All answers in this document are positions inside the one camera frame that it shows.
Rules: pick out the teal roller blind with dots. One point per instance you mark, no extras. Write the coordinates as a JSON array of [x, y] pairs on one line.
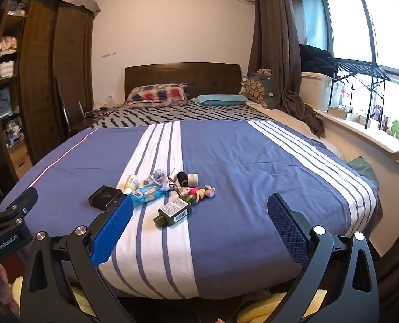
[[312, 16]]

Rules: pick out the green frog plush toy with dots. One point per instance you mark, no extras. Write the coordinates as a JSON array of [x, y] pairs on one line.
[[395, 128]]

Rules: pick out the brown wooden wardrobe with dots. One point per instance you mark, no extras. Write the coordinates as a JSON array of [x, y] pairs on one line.
[[68, 74]]

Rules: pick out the light blue folded clothes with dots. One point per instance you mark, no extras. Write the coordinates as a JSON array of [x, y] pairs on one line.
[[6, 99]]

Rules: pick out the window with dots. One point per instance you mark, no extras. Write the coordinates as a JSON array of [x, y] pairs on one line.
[[381, 23]]

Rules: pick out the clear water bottle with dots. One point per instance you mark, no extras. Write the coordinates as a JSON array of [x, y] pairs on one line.
[[111, 101]]

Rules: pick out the brown curtain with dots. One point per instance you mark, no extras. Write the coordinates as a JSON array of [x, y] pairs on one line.
[[273, 33]]

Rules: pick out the white bed sheet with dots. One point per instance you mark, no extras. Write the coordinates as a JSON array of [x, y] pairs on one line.
[[287, 117]]

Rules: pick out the dark wooden headboard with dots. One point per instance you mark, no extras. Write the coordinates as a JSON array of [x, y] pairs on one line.
[[186, 74]]

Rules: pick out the small yellow bottle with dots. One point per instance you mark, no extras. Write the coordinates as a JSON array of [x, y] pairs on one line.
[[131, 182]]

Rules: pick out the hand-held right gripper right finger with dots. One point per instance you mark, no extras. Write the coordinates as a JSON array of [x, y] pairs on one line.
[[287, 232]]

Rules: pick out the white storage box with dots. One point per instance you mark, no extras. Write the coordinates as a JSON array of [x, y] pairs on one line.
[[315, 91]]

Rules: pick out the small black box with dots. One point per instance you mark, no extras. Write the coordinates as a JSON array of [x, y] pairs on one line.
[[103, 197]]

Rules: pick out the frayed blue fabric scraps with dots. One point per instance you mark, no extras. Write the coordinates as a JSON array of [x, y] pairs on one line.
[[161, 177]]

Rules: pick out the green cloth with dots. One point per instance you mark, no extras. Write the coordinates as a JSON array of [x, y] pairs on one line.
[[362, 171]]

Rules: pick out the dark folding chair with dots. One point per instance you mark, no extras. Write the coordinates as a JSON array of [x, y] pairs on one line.
[[65, 114]]

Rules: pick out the blue wet wipes packet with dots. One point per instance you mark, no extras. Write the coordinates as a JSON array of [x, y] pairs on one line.
[[149, 194]]

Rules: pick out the brown monkey plush toy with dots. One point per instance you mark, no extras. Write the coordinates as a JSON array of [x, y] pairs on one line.
[[376, 111]]

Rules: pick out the black quilted jacket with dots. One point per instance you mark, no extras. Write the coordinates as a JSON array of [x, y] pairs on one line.
[[315, 59]]

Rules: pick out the teal pillow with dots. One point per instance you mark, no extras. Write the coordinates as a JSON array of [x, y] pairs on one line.
[[219, 99]]

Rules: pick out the striped folded clothes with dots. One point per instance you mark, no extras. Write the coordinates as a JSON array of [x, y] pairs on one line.
[[7, 69]]

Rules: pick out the grey green cushion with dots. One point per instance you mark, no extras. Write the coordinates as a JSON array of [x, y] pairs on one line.
[[273, 96]]

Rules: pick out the person's left hand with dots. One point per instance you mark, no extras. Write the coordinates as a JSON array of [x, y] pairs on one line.
[[1, 291]]

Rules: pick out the brown patterned cushion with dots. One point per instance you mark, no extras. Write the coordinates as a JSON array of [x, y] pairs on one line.
[[255, 87]]

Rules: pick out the pink folded clothes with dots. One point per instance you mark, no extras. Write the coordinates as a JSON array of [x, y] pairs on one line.
[[8, 45]]

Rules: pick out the grey black patterned blanket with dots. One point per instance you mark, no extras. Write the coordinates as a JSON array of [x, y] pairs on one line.
[[186, 112]]

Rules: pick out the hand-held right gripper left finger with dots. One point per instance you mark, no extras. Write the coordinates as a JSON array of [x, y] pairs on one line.
[[113, 232]]

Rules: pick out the white tape roll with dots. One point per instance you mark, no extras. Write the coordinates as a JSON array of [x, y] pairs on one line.
[[193, 178]]

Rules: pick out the blue white striped bedsheet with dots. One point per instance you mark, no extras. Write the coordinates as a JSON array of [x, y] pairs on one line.
[[236, 161]]

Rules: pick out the dark green bottle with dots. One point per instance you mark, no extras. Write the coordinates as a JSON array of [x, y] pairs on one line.
[[172, 210]]

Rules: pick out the red blue plaid pillow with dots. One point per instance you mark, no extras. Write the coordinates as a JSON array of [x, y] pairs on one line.
[[155, 94]]

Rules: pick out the black thread spool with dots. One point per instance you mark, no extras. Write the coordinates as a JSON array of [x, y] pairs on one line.
[[182, 178]]

